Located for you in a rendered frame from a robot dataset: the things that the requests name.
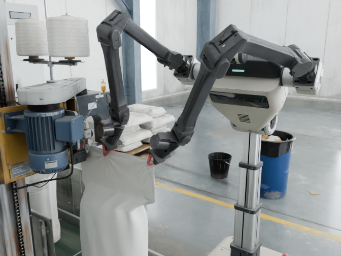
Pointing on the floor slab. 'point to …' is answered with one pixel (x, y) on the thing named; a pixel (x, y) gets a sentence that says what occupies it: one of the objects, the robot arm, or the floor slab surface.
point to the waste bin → (275, 165)
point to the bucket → (219, 164)
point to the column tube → (11, 233)
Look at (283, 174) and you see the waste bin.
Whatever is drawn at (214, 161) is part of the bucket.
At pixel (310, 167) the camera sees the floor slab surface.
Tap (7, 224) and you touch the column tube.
